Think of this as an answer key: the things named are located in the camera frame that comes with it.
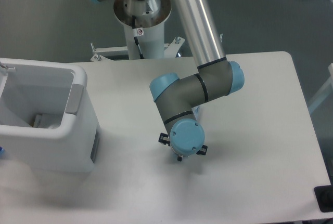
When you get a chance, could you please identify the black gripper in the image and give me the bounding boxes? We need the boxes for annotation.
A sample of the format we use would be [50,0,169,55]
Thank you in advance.
[159,133,208,162]

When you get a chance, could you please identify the clear plastic bag green strip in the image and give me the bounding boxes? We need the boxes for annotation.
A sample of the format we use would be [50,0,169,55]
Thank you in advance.
[47,123,61,129]

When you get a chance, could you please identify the crushed clear plastic bottle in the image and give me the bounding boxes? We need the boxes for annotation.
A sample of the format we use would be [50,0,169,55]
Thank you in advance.
[192,106,200,120]

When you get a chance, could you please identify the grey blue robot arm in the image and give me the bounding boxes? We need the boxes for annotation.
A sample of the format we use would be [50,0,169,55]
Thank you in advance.
[92,0,245,161]

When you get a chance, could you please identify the white trash can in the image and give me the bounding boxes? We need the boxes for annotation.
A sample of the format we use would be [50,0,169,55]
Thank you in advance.
[1,58,99,173]

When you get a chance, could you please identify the black device at table corner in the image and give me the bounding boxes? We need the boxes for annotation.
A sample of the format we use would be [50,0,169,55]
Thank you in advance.
[314,185,332,213]

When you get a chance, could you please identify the blue object at left edge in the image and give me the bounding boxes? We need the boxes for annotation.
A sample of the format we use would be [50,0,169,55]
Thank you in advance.
[0,147,6,159]

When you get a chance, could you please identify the white pedestal base frame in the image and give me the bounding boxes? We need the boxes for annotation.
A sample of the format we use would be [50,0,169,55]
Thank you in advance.
[91,36,185,61]

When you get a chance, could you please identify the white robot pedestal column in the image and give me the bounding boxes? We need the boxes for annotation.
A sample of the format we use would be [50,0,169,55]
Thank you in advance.
[113,0,171,48]

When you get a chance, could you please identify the black cable on pedestal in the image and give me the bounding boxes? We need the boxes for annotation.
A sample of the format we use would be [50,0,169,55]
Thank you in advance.
[132,15,145,60]

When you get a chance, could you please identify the white frame at right edge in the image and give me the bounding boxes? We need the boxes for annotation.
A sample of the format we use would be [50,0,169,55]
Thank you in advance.
[308,63,332,114]

